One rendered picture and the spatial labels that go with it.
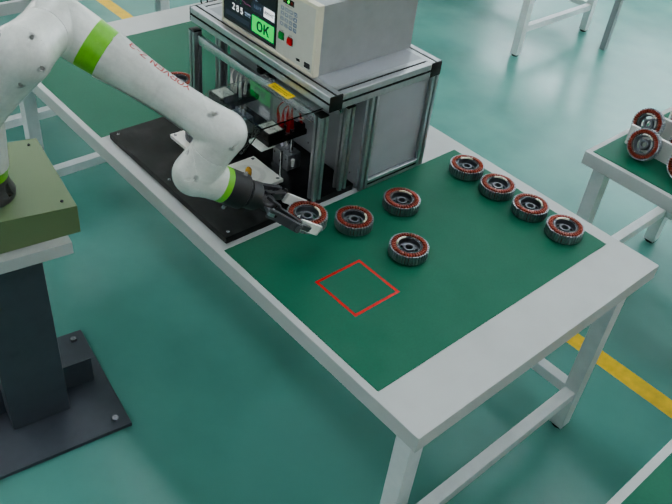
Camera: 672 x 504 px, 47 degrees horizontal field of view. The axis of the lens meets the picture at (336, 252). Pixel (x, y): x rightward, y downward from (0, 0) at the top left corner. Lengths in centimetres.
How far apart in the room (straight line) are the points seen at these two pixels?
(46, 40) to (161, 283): 162
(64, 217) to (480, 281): 113
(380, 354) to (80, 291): 157
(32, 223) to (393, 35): 114
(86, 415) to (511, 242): 147
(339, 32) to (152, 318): 136
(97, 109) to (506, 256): 143
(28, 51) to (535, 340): 134
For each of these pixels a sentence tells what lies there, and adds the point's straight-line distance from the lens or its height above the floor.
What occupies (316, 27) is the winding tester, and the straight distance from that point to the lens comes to 211.
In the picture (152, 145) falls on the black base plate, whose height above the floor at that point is 77.
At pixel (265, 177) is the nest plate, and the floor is 78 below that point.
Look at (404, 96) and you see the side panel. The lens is 234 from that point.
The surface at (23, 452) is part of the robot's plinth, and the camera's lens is 265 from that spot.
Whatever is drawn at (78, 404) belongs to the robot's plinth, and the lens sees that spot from 273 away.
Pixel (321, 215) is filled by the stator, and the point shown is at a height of 87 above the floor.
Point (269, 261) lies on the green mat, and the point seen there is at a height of 75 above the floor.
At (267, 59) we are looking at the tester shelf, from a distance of 228.
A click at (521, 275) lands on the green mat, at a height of 75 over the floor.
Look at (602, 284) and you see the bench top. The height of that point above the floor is 75.
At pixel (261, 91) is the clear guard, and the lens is 220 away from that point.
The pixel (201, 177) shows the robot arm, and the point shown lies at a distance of 183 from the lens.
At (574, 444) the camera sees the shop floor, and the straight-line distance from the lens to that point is 284.
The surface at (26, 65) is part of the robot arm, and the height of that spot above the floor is 137.
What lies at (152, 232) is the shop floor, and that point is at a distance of 338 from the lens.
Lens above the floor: 211
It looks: 40 degrees down
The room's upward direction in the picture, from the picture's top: 7 degrees clockwise
